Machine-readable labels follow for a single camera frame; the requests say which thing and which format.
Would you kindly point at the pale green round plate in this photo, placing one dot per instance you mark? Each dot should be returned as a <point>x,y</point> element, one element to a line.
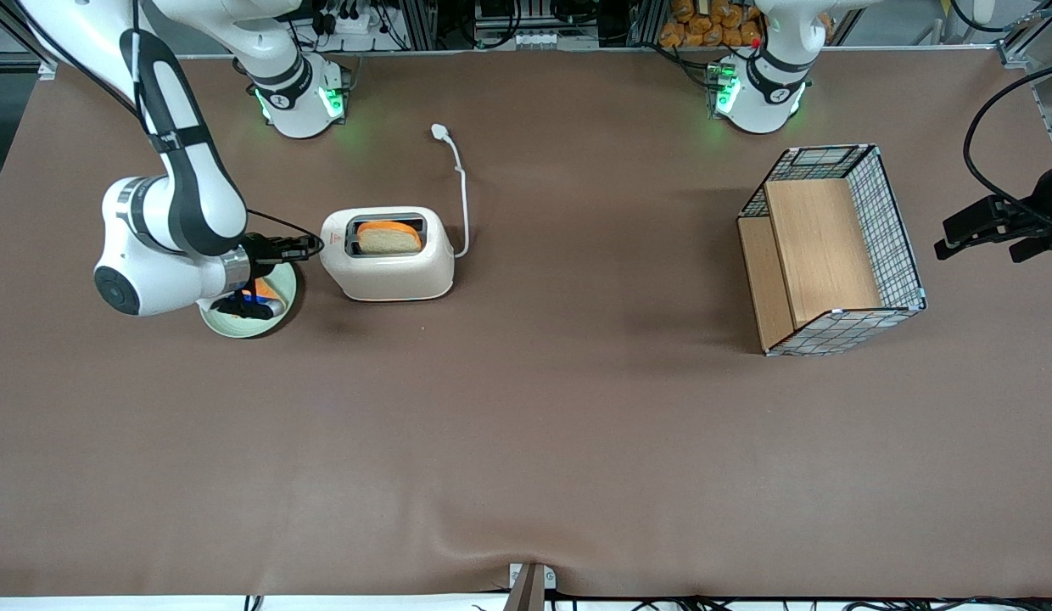
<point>246,327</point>

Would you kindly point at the bag of orange buns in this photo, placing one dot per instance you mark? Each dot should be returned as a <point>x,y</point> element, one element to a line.
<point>704,25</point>

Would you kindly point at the cream white toaster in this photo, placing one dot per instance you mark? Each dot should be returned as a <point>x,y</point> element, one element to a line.
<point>390,276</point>

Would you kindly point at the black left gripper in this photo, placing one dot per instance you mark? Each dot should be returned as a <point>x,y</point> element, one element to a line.
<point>1038,206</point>

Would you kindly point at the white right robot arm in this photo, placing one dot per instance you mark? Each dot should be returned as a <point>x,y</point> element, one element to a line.
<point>195,170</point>

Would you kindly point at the triangular golden puff pastry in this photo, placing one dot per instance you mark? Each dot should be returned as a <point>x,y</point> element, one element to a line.
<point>263,295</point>

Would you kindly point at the wooden step shelf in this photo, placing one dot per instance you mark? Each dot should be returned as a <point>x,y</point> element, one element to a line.
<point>819,246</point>

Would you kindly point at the grey metal table bracket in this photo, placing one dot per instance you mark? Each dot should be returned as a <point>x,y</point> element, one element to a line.
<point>530,587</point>

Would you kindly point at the brown table cover mat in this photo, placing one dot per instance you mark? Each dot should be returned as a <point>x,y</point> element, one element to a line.
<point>577,424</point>

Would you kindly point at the bread slice with brown crust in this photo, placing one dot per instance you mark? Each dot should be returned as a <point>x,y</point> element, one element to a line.
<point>388,239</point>

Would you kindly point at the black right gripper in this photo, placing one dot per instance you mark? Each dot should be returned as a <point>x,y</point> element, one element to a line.
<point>261,250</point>

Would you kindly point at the white power strip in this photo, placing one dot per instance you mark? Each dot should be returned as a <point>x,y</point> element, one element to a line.
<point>356,21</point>

